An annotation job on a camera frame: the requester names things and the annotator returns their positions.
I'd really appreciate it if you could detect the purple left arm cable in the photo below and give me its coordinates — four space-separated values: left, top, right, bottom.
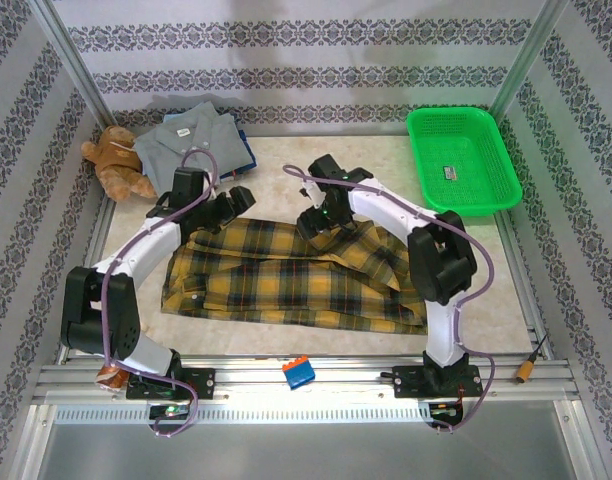
100 148 220 440

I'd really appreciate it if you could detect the aluminium frame post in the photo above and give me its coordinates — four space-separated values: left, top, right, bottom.
488 0 570 119
28 0 120 129

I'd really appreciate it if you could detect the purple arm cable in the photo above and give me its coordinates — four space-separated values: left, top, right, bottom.
100 148 220 440
283 164 498 434

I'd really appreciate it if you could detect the slotted grey cable duct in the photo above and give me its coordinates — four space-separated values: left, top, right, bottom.
53 403 432 426

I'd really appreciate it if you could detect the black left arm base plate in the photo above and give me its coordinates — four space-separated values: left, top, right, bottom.
125 367 217 401

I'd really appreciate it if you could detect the small lit circuit board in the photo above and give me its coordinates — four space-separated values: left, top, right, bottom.
430 401 465 419
149 403 191 420

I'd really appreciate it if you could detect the yellow plaid long sleeve shirt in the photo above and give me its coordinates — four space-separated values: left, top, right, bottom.
160 217 430 336

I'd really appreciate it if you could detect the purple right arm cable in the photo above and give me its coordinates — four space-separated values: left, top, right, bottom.
283 164 498 434

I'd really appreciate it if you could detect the brown snack packet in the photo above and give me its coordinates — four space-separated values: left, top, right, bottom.
95 363 127 391

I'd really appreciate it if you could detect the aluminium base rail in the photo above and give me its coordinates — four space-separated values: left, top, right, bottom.
33 353 580 404

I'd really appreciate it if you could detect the grey folded button shirt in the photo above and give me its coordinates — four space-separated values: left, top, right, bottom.
134 102 255 199

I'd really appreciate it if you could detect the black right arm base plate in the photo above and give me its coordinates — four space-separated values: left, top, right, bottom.
393 364 485 399

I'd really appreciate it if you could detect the blue orange toy block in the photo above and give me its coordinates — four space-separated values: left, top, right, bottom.
281 355 316 390

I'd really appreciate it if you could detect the aluminium side rail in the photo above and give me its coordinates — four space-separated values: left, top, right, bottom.
55 197 115 364

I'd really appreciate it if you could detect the yellow handled screwdriver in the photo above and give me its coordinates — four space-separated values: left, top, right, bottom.
515 333 548 385

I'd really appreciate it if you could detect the green plastic basket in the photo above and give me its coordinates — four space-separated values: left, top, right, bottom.
405 106 524 219

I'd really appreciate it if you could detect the brown teddy bear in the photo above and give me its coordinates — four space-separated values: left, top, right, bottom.
80 125 157 203

